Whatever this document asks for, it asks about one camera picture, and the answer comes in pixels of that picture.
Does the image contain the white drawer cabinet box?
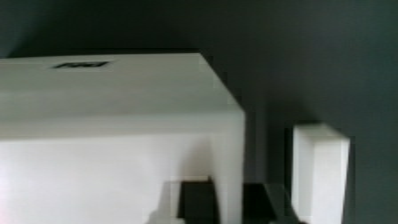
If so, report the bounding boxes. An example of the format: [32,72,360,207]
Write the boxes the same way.
[0,53,245,224]

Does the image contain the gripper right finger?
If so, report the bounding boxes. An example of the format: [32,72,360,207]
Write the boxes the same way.
[243,183,296,224]

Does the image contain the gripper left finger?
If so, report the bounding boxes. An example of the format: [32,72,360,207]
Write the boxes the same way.
[177,181,220,224]

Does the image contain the white U-shaped fence wall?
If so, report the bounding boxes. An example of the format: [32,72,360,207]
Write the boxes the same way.
[291,124,350,224]

